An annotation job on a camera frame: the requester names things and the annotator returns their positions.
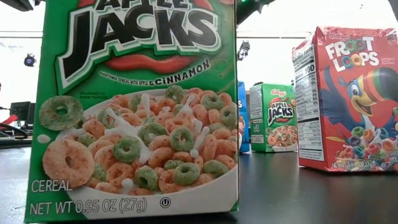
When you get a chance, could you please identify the Rice Krispies cereal box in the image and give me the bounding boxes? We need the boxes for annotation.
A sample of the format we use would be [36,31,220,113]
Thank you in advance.
[238,81,251,154]

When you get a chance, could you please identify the Apple Jacks cereal box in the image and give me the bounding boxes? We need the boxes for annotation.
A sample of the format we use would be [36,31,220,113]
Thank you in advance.
[249,83,299,153]
[24,0,240,224]

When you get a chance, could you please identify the Froot Loops cereal box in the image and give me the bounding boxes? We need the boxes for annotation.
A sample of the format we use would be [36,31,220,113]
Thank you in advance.
[292,26,398,173]

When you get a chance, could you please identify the black partition panel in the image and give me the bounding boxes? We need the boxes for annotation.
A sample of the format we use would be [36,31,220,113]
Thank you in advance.
[9,101,37,126]

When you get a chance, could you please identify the red object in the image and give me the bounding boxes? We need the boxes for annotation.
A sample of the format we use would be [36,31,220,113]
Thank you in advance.
[0,113,19,127]

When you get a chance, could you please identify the hanging black camera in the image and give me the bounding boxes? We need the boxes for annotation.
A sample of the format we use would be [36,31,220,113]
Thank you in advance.
[237,39,251,62]

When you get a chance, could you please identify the round black camera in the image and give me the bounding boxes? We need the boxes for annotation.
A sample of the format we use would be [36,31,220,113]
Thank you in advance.
[23,54,37,67]

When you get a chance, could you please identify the black cable loop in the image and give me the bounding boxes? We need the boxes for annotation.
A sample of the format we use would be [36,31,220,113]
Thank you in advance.
[0,122,29,139]

